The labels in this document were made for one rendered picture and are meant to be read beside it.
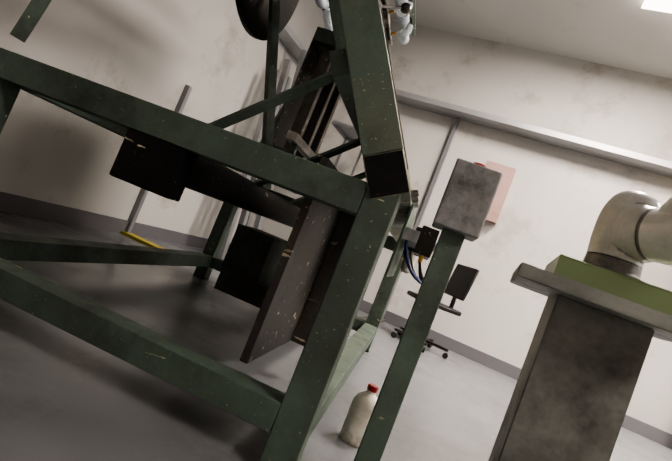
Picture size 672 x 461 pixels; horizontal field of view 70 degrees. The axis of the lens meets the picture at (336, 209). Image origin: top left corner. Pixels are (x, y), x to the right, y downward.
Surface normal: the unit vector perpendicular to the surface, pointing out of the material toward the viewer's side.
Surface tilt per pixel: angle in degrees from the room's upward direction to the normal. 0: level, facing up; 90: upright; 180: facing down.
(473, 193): 90
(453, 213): 90
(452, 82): 90
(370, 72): 90
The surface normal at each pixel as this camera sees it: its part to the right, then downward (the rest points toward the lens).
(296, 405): -0.16, -0.13
